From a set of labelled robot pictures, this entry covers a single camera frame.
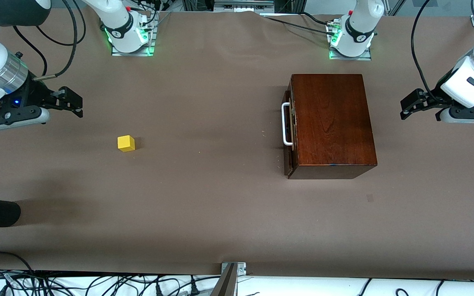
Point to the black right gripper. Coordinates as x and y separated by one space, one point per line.
35 93

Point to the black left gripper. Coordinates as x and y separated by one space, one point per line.
435 97

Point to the yellow wooden block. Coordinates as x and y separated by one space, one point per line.
126 144

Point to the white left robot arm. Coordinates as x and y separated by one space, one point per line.
360 24

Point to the dark brown wooden cabinet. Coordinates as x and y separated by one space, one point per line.
331 119

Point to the brown table cover sheet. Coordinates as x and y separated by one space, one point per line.
200 205

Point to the metal rack equipment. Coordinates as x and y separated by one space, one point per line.
243 4

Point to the grey metal beam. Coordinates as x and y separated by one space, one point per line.
225 283

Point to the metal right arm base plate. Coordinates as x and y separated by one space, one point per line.
132 53

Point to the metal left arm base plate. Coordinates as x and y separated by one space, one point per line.
350 58

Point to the metal corner bracket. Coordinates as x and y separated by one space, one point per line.
239 268

